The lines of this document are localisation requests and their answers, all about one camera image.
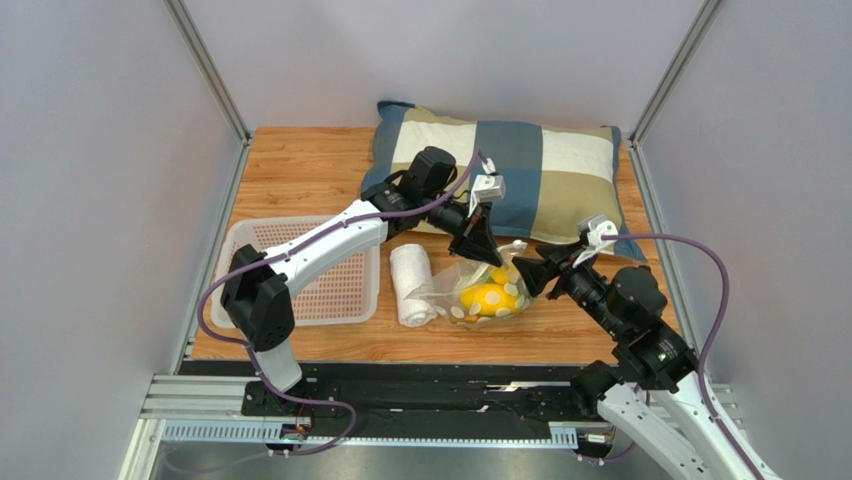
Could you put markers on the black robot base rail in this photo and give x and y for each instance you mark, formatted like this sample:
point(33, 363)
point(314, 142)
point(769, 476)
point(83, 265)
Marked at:
point(383, 404)

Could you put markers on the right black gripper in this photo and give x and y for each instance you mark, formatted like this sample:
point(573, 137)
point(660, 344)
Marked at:
point(555, 269)

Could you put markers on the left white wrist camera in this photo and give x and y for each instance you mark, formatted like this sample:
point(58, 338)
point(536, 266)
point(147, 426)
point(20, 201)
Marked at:
point(486, 188)

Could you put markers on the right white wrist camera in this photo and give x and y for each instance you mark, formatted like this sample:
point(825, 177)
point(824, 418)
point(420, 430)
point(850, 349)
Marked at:
point(596, 234)

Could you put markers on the aluminium frame post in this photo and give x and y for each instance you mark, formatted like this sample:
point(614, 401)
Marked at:
point(687, 49)
point(192, 37)

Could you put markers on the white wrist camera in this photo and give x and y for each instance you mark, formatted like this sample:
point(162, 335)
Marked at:
point(486, 188)
point(596, 234)

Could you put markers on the checkered blue beige pillow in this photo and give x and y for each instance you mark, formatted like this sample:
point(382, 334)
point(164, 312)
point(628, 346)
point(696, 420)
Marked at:
point(555, 177)

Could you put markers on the rolled white towel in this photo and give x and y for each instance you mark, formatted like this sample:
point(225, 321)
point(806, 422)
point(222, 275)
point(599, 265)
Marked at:
point(411, 269)

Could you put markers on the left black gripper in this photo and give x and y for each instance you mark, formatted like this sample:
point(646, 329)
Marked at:
point(475, 238)

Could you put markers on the yellow fake corn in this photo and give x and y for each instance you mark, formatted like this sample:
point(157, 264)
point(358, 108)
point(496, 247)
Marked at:
point(492, 300)

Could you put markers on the orange fake food piece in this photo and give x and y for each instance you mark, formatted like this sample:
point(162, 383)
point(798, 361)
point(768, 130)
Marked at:
point(464, 319)

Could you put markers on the left aluminium frame post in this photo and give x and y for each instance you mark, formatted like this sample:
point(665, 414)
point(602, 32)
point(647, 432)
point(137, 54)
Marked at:
point(192, 37)

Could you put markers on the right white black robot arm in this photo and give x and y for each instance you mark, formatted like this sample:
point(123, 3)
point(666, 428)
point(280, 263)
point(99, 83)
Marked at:
point(656, 393)

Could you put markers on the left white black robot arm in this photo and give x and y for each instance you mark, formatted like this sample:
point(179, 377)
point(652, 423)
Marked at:
point(260, 287)

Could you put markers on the yellow fake lemon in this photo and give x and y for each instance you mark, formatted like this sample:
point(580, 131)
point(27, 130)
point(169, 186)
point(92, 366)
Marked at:
point(505, 275)

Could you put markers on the clear zip top bag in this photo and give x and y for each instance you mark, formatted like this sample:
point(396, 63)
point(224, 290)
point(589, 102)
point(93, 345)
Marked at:
point(442, 291)

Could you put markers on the right aluminium frame post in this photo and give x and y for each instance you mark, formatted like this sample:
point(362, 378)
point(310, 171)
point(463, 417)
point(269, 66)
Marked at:
point(687, 49)

